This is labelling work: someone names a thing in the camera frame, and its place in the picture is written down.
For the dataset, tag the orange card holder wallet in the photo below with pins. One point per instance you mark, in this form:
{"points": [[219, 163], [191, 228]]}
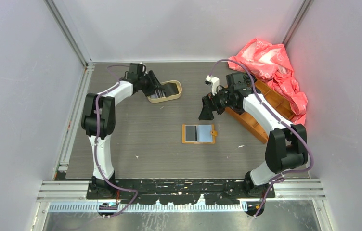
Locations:
{"points": [[206, 134]]}

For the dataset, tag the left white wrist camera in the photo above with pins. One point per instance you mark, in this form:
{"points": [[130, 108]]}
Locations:
{"points": [[141, 69]]}

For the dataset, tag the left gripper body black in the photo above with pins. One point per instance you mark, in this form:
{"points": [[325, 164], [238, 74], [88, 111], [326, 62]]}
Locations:
{"points": [[146, 82]]}

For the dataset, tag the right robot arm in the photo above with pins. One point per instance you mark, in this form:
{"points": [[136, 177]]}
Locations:
{"points": [[285, 148]]}

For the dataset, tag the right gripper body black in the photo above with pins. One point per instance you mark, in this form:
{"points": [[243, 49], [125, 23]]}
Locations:
{"points": [[223, 100]]}

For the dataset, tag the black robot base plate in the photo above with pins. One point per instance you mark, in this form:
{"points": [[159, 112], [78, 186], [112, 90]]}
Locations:
{"points": [[182, 191]]}

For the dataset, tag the beige oval tray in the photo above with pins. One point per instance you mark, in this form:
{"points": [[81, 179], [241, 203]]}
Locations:
{"points": [[173, 97]]}

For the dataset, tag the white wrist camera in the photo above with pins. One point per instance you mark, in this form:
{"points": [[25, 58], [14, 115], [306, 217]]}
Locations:
{"points": [[213, 82], [141, 69]]}

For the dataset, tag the stack of striped cards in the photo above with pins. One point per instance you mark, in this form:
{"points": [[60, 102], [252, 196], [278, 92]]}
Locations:
{"points": [[159, 94]]}

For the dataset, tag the pink plastic bag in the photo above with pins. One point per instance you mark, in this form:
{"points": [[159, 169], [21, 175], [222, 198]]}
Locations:
{"points": [[270, 64]]}

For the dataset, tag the orange compartment organizer box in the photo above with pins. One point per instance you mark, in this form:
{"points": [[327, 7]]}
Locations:
{"points": [[277, 101]]}

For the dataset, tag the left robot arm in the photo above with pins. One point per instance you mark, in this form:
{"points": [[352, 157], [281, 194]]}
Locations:
{"points": [[99, 118]]}

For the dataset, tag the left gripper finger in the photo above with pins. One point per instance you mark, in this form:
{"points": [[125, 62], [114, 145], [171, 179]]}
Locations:
{"points": [[151, 92], [154, 82]]}

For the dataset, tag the aluminium front rail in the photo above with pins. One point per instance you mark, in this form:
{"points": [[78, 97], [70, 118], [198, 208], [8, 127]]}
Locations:
{"points": [[70, 196]]}

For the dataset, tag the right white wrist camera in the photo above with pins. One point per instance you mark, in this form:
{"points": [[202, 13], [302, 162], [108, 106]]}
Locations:
{"points": [[213, 82]]}

